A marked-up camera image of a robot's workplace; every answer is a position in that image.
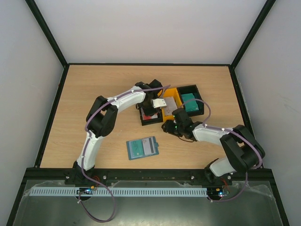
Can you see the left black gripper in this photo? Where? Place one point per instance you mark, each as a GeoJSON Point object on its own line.
{"type": "Point", "coordinates": [149, 113]}

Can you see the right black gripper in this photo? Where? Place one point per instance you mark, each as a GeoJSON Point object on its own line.
{"type": "Point", "coordinates": [168, 126]}

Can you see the black bin with red cards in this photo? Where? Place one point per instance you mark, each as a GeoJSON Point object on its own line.
{"type": "Point", "coordinates": [158, 120]}

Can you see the yellow bin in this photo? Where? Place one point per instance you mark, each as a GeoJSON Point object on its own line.
{"type": "Point", "coordinates": [171, 92]}

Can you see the teal card stack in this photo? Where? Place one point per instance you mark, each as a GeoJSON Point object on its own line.
{"type": "Point", "coordinates": [191, 106]}

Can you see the black bin with teal cards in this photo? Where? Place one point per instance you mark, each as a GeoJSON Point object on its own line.
{"type": "Point", "coordinates": [192, 89]}

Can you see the blue card holder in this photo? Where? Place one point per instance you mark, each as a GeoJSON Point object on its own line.
{"type": "Point", "coordinates": [150, 147]}

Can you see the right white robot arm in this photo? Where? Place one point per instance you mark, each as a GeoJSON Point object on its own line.
{"type": "Point", "coordinates": [243, 152]}

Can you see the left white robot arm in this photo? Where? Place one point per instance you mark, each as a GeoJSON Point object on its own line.
{"type": "Point", "coordinates": [101, 120]}

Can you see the red patterned card stack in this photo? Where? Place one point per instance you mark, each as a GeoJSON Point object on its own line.
{"type": "Point", "coordinates": [147, 118]}

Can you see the white vip card stack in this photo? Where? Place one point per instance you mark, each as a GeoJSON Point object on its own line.
{"type": "Point", "coordinates": [171, 106]}

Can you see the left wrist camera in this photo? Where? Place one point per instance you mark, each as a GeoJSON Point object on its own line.
{"type": "Point", "coordinates": [159, 103]}

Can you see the black enclosure frame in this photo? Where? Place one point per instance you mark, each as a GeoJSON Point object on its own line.
{"type": "Point", "coordinates": [258, 174]}

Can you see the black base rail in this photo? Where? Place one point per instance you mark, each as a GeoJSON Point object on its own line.
{"type": "Point", "coordinates": [195, 177]}

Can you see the light blue slotted cable duct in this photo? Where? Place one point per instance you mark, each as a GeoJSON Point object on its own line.
{"type": "Point", "coordinates": [119, 192]}

